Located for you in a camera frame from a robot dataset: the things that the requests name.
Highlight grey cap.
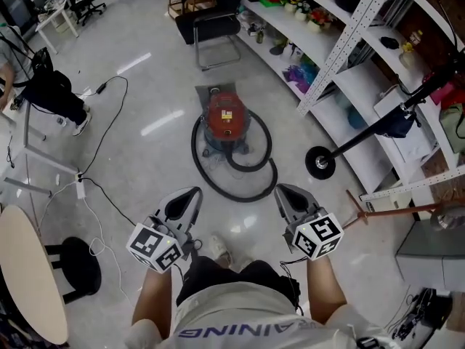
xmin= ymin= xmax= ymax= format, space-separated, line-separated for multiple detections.
xmin=429 ymin=206 xmax=465 ymax=231

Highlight black round stool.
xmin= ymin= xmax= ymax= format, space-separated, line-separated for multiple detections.
xmin=44 ymin=236 xmax=103 ymax=305

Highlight white frame desk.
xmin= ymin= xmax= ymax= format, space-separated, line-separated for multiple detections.
xmin=0 ymin=96 xmax=81 ymax=196

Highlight red and teal vacuum cleaner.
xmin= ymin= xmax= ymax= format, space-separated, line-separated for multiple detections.
xmin=201 ymin=89 xmax=252 ymax=156

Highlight black visitor chair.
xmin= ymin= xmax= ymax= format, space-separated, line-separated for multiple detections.
xmin=174 ymin=0 xmax=243 ymax=72

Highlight teal bucket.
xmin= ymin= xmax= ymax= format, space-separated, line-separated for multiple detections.
xmin=346 ymin=105 xmax=368 ymax=131

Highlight red flower pot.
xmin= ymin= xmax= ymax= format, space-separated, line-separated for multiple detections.
xmin=306 ymin=7 xmax=333 ymax=34

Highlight black vacuum hose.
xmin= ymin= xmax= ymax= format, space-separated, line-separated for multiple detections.
xmin=190 ymin=109 xmax=279 ymax=204

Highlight white tote bag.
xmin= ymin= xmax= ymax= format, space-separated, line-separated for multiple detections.
xmin=438 ymin=103 xmax=465 ymax=155

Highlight person's right forearm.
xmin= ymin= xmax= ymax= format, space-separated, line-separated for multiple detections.
xmin=304 ymin=256 xmax=347 ymax=325

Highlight tangle of black cables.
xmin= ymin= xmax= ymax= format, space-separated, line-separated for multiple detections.
xmin=390 ymin=287 xmax=454 ymax=341

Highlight black office chair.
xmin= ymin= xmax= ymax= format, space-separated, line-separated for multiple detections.
xmin=70 ymin=0 xmax=108 ymax=27

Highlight wooden coat stand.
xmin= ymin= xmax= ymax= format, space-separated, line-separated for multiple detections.
xmin=343 ymin=189 xmax=465 ymax=233

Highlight round wooden table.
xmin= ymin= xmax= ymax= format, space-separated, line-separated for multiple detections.
xmin=0 ymin=204 xmax=70 ymax=345

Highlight yellow flower vase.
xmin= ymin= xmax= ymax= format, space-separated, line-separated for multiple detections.
xmin=398 ymin=30 xmax=425 ymax=69

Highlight black coat stand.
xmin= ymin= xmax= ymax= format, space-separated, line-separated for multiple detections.
xmin=304 ymin=63 xmax=465 ymax=181

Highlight person's black shorts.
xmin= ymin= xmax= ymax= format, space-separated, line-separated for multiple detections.
xmin=176 ymin=254 xmax=302 ymax=316

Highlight white power strip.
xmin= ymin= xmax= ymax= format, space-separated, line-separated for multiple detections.
xmin=75 ymin=172 xmax=87 ymax=200

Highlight mixed flower pot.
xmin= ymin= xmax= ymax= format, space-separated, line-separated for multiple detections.
xmin=294 ymin=1 xmax=312 ymax=22

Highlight purple toy pieces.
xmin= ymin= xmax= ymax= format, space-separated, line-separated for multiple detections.
xmin=282 ymin=63 xmax=318 ymax=91

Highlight navy blue cap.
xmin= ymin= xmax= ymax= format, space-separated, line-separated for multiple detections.
xmin=376 ymin=107 xmax=419 ymax=140

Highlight black power cable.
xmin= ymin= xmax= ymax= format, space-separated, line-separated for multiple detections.
xmin=77 ymin=76 xmax=129 ymax=177

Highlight white metal shelving unit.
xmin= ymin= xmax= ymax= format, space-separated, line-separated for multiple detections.
xmin=238 ymin=0 xmax=465 ymax=206

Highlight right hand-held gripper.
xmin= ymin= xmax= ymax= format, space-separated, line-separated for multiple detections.
xmin=272 ymin=184 xmax=345 ymax=262

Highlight person's white t-shirt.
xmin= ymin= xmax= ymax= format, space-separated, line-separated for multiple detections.
xmin=122 ymin=281 xmax=404 ymax=349

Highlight person's left forearm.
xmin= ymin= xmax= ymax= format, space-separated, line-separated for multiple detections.
xmin=131 ymin=267 xmax=174 ymax=340

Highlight person's white left shoe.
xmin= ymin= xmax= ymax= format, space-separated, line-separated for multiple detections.
xmin=208 ymin=233 xmax=234 ymax=268

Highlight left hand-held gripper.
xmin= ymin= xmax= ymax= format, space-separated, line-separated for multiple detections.
xmin=126 ymin=186 xmax=203 ymax=274

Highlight white table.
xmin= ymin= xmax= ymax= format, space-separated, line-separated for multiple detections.
xmin=34 ymin=0 xmax=80 ymax=56

